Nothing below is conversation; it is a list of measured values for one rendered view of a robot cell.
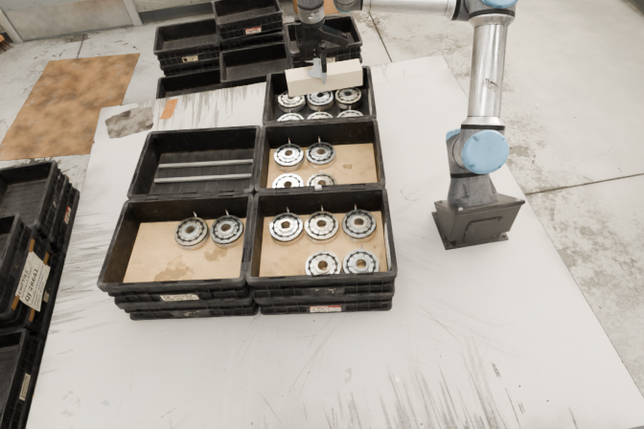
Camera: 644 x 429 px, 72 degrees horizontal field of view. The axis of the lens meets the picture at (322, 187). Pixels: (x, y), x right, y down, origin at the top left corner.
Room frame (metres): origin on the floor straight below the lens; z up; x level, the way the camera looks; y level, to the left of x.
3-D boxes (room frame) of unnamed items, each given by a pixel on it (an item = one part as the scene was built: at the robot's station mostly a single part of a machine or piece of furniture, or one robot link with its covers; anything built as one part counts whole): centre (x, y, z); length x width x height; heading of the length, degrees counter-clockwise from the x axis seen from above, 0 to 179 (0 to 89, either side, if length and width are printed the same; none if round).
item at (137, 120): (1.52, 0.81, 0.71); 0.22 x 0.19 x 0.01; 95
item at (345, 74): (1.18, -0.04, 1.08); 0.24 x 0.06 x 0.06; 95
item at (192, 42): (2.56, 0.74, 0.31); 0.40 x 0.30 x 0.34; 95
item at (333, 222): (0.76, 0.01, 0.86); 0.10 x 0.10 x 0.01
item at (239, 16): (2.60, 0.34, 0.37); 0.42 x 0.34 x 0.46; 95
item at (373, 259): (0.61, -0.09, 0.86); 0.10 x 0.10 x 0.01
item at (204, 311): (0.72, 0.42, 0.76); 0.40 x 0.30 x 0.12; 86
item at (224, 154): (1.02, 0.40, 0.87); 0.40 x 0.30 x 0.11; 86
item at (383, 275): (0.69, 0.02, 0.92); 0.40 x 0.30 x 0.02; 86
